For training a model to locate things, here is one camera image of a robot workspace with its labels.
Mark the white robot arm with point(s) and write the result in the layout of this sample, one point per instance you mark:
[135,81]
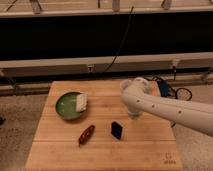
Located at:
[136,96]

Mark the black eraser block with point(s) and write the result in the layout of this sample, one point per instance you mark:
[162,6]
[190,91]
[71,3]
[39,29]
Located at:
[116,130]

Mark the green bowl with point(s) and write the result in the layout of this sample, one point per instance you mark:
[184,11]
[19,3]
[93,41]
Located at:
[66,106]

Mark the wooden cutting board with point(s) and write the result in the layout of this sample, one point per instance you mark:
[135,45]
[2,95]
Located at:
[147,142]

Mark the red chili pepper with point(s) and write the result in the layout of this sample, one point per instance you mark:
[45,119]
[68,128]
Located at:
[87,133]

